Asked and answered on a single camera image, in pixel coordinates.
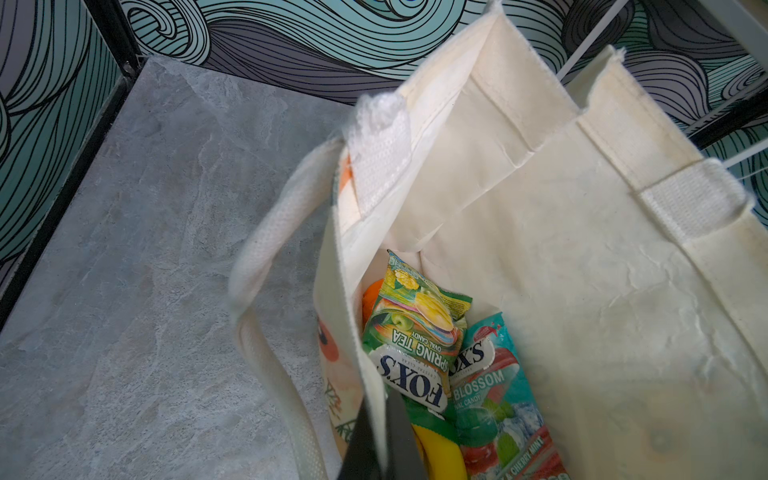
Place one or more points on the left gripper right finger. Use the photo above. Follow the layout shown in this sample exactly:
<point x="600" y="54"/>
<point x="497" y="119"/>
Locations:
<point x="404" y="461"/>

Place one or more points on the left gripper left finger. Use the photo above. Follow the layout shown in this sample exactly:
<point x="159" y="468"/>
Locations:
<point x="360" y="461"/>

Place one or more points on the single yellow banana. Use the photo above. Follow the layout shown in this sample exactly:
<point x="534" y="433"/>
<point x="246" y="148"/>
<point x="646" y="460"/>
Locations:
<point x="442" y="458"/>

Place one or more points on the teal red candy bag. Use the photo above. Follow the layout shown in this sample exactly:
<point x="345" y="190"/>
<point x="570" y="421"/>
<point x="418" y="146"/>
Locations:
<point x="501" y="432"/>

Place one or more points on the yellow green Fox's candy bag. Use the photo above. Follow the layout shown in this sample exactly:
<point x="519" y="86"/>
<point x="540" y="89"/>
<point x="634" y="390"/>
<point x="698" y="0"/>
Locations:
<point x="413" y="337"/>

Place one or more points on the orange mandarin fruit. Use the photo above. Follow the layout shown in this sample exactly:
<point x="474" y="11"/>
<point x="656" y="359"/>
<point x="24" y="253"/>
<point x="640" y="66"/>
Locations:
<point x="369" y="299"/>

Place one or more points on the cream canvas grocery bag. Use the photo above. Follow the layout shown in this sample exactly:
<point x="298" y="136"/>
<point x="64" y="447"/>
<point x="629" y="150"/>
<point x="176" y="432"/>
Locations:
<point x="630" y="270"/>

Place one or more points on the white wooden two-tier shelf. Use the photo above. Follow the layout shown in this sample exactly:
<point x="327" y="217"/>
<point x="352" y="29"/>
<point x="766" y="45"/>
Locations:
<point x="690" y="64"/>

